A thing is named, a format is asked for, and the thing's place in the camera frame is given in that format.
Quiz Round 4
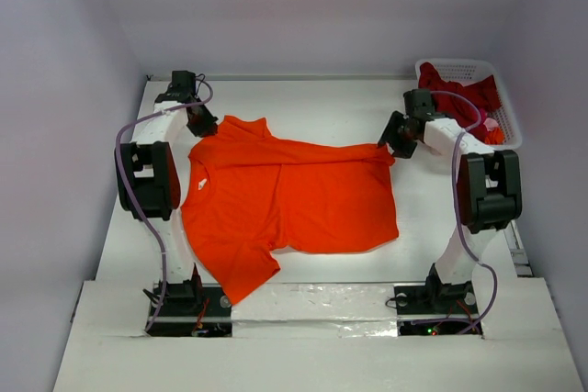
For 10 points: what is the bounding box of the orange t shirt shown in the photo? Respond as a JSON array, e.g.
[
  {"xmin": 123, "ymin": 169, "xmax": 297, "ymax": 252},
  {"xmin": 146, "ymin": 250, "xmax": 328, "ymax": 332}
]
[{"xmin": 181, "ymin": 116, "xmax": 399, "ymax": 304}]

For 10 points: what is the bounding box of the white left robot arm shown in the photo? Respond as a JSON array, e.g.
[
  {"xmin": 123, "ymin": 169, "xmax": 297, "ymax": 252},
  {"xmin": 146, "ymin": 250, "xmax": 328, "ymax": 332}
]
[{"xmin": 114, "ymin": 71, "xmax": 218, "ymax": 314}]

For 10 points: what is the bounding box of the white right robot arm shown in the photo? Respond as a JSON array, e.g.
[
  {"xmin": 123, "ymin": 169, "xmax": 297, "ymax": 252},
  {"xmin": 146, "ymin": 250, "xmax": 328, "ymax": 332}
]
[{"xmin": 379, "ymin": 89, "xmax": 523, "ymax": 317}]

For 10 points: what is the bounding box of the white plastic basket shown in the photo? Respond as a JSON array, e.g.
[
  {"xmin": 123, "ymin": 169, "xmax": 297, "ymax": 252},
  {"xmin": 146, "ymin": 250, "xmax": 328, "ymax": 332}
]
[{"xmin": 415, "ymin": 58, "xmax": 523, "ymax": 149}]

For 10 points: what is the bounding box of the pink cloth in basket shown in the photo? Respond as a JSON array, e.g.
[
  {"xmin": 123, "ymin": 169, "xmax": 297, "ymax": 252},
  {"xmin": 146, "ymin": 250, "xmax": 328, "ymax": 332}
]
[{"xmin": 469, "ymin": 107, "xmax": 499, "ymax": 138}]

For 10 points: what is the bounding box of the dark red t shirt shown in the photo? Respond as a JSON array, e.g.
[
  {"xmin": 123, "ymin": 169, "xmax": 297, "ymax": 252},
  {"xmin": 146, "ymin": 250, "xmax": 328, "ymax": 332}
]
[{"xmin": 418, "ymin": 62, "xmax": 501, "ymax": 142}]

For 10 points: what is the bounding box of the small orange cloth in basket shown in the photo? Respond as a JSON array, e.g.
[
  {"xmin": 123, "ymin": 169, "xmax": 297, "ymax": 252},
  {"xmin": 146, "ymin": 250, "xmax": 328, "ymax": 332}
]
[{"xmin": 484, "ymin": 128, "xmax": 505, "ymax": 145}]

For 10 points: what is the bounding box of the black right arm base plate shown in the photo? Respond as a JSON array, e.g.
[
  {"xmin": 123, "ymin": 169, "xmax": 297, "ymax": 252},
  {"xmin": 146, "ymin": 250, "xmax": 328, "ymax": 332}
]
[{"xmin": 386, "ymin": 282, "xmax": 479, "ymax": 337}]

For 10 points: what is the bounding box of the metal rail right table edge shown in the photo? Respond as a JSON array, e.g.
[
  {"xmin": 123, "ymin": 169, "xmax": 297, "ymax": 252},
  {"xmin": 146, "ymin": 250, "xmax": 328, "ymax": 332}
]
[{"xmin": 504, "ymin": 220, "xmax": 535, "ymax": 278}]

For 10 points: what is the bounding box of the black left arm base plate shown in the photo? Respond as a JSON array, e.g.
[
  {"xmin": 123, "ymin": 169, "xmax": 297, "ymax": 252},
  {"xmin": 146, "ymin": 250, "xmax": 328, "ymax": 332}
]
[{"xmin": 147, "ymin": 282, "xmax": 232, "ymax": 338}]

